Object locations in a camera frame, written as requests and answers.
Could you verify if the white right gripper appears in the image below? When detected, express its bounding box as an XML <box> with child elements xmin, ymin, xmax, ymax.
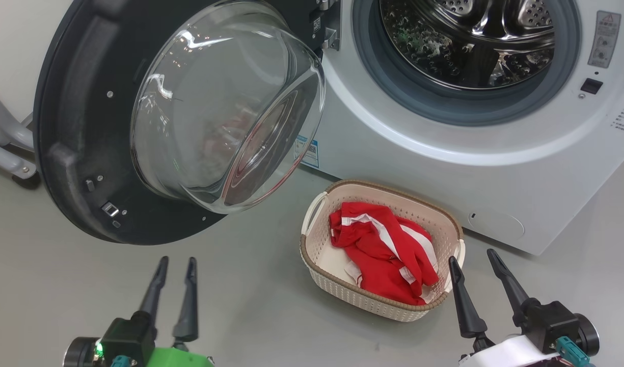
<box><xmin>448</xmin><ymin>249</ymin><xmax>564</xmax><ymax>367</ymax></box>

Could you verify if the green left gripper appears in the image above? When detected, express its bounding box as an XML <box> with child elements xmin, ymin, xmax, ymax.
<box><xmin>139</xmin><ymin>256</ymin><xmax>215</xmax><ymax>367</ymax></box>

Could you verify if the red garment with white stripes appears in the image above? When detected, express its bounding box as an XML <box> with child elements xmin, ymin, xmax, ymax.
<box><xmin>329</xmin><ymin>202</ymin><xmax>440</xmax><ymax>306</ymax></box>

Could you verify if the dark glass washing machine door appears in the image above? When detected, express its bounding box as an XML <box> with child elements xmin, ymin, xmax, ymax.
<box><xmin>33</xmin><ymin>0</ymin><xmax>343</xmax><ymax>246</ymax></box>

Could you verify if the cream perforated laundry basket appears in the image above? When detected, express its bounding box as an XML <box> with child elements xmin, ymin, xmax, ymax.
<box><xmin>300</xmin><ymin>179</ymin><xmax>466</xmax><ymax>323</ymax></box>

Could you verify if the white washing machine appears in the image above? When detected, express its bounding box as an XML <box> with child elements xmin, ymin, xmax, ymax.
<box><xmin>291</xmin><ymin>0</ymin><xmax>624</xmax><ymax>256</ymax></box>

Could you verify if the blue energy label sticker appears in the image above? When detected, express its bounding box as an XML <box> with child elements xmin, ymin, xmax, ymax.
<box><xmin>293</xmin><ymin>135</ymin><xmax>320</xmax><ymax>169</ymax></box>

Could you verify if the grey warning sticker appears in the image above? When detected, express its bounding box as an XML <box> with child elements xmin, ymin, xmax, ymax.
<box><xmin>588</xmin><ymin>11</ymin><xmax>622</xmax><ymax>69</ymax></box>

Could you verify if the teal right camera cable connector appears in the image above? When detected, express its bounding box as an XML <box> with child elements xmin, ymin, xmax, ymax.
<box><xmin>556</xmin><ymin>336</ymin><xmax>596</xmax><ymax>367</ymax></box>

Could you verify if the metal frame leg with caster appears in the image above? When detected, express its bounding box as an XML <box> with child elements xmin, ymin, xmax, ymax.
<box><xmin>0</xmin><ymin>0</ymin><xmax>75</xmax><ymax>180</ymax></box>

